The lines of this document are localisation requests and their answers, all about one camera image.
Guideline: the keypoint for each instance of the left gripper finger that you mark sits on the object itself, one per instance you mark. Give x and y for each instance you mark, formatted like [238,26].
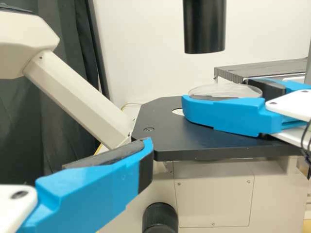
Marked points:
[97,184]

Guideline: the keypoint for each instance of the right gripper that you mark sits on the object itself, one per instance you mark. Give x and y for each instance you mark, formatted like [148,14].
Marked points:
[291,104]

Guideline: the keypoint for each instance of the petri dish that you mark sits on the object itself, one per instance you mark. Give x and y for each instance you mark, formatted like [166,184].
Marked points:
[218,89]

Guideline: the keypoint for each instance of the black platform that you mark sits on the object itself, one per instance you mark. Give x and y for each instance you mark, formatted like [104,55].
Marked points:
[262,69]

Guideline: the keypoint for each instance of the cream microscope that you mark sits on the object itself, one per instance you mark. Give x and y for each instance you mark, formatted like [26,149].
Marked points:
[73,85]

